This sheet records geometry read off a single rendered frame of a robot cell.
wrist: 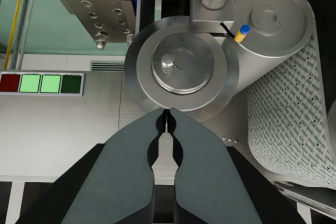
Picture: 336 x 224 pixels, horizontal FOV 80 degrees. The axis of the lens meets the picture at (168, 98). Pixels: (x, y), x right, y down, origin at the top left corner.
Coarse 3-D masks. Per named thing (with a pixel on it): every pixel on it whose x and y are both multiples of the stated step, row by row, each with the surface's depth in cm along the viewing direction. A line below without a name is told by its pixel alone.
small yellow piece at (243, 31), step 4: (220, 24) 24; (224, 24) 24; (244, 24) 20; (224, 28) 24; (240, 28) 21; (244, 28) 20; (248, 28) 20; (228, 32) 23; (240, 32) 21; (244, 32) 20; (232, 36) 23; (236, 36) 22; (240, 36) 21; (244, 36) 21; (236, 40) 22; (240, 40) 22
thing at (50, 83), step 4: (44, 76) 59; (48, 76) 59; (52, 76) 59; (56, 76) 59; (44, 80) 59; (48, 80) 59; (52, 80) 59; (56, 80) 59; (44, 84) 59; (48, 84) 59; (52, 84) 59; (56, 84) 59; (44, 88) 58; (48, 88) 59; (52, 88) 59; (56, 88) 59
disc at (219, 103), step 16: (176, 16) 27; (144, 32) 27; (208, 32) 27; (128, 48) 26; (224, 48) 26; (128, 64) 26; (128, 80) 25; (208, 80) 25; (144, 96) 25; (224, 96) 25; (192, 112) 25; (208, 112) 25
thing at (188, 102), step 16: (160, 32) 26; (176, 32) 26; (192, 32) 26; (144, 48) 26; (144, 64) 25; (224, 64) 25; (144, 80) 25; (224, 80) 25; (160, 96) 24; (176, 96) 24; (192, 96) 25; (208, 96) 25
